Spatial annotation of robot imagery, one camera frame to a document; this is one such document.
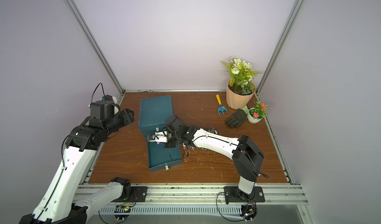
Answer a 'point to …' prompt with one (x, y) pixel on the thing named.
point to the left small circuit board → (122, 212)
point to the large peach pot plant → (240, 87)
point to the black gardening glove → (237, 119)
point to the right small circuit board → (249, 211)
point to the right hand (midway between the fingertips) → (158, 133)
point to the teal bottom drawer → (160, 158)
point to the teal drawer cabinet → (153, 112)
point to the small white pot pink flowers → (256, 114)
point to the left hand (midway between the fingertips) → (132, 112)
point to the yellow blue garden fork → (222, 108)
